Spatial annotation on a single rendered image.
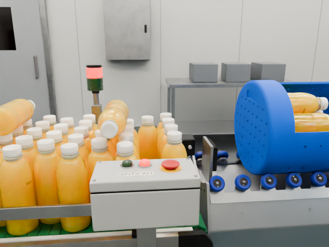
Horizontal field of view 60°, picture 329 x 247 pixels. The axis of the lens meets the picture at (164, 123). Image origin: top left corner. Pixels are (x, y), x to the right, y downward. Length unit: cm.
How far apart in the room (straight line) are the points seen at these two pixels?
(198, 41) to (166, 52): 47
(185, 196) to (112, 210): 14
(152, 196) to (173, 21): 379
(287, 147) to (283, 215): 21
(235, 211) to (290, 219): 16
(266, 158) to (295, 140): 9
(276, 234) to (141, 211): 50
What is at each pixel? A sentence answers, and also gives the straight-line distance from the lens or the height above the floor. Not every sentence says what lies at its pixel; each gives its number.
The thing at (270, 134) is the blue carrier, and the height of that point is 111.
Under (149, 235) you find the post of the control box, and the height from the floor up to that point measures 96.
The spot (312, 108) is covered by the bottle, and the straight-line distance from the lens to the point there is 94.
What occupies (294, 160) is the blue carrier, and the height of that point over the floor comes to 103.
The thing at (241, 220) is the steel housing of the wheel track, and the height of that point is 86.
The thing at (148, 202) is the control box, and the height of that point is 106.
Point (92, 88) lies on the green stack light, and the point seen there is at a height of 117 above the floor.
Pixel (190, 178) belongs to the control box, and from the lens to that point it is 53.
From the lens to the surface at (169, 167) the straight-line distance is 55.
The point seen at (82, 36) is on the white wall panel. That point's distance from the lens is 428.
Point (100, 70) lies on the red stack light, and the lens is 116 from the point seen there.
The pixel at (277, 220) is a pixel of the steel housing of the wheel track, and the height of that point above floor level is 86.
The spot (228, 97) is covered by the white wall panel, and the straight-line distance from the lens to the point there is 444.
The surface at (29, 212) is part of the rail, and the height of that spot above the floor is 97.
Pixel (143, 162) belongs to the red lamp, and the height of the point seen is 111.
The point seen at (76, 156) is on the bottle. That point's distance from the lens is 70.
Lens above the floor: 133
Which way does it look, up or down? 15 degrees down
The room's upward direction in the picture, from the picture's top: straight up
